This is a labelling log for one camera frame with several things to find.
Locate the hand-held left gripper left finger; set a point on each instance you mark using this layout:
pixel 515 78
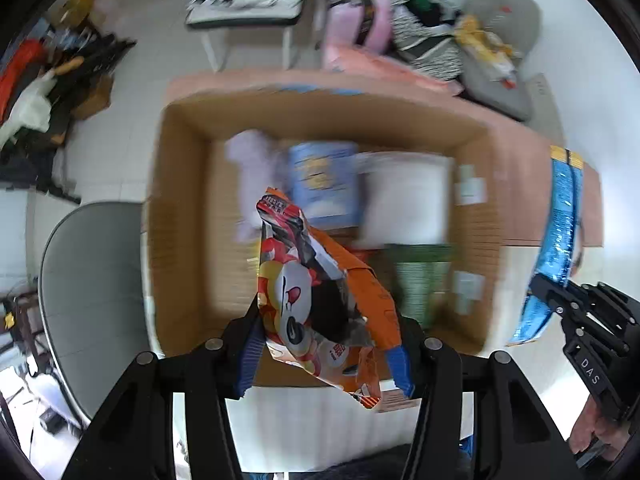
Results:
pixel 248 360

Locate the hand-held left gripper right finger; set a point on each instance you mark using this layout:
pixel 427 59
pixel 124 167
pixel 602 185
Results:
pixel 401 372

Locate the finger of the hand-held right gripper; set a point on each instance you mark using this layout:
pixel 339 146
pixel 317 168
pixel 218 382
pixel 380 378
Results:
pixel 550 292
pixel 592 296

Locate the shiny blue packet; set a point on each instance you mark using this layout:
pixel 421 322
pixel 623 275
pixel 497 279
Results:
pixel 560 220

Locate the orange snack packet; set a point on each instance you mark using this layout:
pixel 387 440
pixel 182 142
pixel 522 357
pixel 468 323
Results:
pixel 310 300

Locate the green snack packet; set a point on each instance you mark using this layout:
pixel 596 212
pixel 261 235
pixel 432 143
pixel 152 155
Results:
pixel 420 280

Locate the cardboard box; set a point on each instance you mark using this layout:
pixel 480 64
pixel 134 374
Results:
pixel 530 175
pixel 200 240

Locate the white plastic pack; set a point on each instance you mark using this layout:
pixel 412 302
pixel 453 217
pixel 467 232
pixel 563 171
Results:
pixel 407 200

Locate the blue cartoon tissue pack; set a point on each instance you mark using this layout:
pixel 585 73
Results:
pixel 325 182

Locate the person's right hand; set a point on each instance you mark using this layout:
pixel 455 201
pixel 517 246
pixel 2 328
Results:
pixel 600 440

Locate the blue seat cushion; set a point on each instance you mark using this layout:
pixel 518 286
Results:
pixel 466 450

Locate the grey round-back chair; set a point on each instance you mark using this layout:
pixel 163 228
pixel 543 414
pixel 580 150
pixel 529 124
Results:
pixel 90 300

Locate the yellow plastic bag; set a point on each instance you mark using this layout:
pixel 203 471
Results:
pixel 482 37

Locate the pink folded cloth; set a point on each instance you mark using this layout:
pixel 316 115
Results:
pixel 390 67

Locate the black white patterned bag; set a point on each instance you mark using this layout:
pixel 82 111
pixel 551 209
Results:
pixel 427 45

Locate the white goose plush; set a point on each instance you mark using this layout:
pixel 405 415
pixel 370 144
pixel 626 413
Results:
pixel 30 105

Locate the white metal chair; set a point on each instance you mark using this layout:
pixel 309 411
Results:
pixel 245 15

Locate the orange plastic bags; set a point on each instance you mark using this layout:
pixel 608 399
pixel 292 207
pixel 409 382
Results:
pixel 17 75

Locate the yellow paper bag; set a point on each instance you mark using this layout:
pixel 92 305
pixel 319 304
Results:
pixel 77 2

